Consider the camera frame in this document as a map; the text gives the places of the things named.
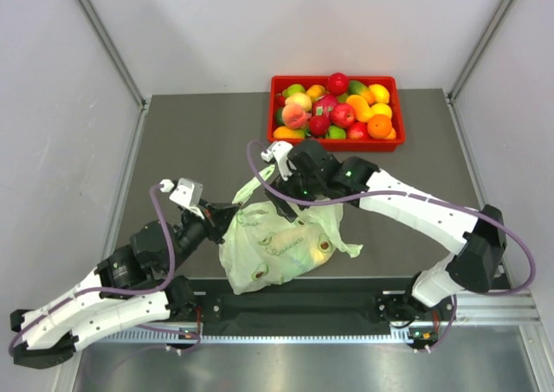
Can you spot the red apple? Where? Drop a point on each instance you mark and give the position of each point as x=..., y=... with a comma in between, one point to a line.
x=358, y=131
x=337, y=83
x=343, y=116

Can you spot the dark green avocado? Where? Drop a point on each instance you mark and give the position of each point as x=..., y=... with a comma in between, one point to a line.
x=278, y=117

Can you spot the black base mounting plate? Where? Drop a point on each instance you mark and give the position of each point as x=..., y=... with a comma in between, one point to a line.
x=320, y=306

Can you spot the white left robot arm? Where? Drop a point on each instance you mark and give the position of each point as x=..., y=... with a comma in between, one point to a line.
x=135, y=285

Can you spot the dark red fruit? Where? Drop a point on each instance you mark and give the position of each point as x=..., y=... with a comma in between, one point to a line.
x=318, y=125

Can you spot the pink peach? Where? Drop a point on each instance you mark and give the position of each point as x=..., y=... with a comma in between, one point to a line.
x=294, y=116

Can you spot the red apple front right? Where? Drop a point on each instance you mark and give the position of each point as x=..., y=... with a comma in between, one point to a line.
x=358, y=131

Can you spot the slotted cable duct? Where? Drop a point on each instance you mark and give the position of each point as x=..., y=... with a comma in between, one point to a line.
x=187, y=334

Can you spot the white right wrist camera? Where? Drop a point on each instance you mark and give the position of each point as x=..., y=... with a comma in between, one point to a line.
x=277, y=153

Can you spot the red apple centre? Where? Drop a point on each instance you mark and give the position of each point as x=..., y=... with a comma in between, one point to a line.
x=343, y=116

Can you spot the orange yellow mango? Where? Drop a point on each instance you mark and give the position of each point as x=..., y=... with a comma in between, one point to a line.
x=361, y=107

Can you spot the green fruit front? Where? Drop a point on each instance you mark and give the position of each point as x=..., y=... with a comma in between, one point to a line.
x=335, y=132

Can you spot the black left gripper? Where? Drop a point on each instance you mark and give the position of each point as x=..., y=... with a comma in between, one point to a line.
x=218, y=218

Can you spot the red plastic fruit tray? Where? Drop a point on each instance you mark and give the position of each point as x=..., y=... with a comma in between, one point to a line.
x=310, y=92

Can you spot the orange fruit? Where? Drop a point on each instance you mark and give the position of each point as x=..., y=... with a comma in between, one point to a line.
x=379, y=126

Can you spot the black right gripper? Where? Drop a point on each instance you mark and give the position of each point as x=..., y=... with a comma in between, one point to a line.
x=283, y=208

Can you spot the pale green plastic bag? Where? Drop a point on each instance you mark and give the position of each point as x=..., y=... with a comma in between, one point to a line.
x=263, y=249

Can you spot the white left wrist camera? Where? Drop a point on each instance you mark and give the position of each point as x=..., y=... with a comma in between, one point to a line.
x=187, y=194

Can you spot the yellow mango front left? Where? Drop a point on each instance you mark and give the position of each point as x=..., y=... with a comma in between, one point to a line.
x=284, y=132

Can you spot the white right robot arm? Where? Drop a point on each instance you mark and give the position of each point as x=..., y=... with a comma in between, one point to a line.
x=474, y=239

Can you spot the red apple on top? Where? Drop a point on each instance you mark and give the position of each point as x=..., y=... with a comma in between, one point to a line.
x=337, y=83

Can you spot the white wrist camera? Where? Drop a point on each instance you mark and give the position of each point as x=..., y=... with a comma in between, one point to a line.
x=187, y=194
x=277, y=153

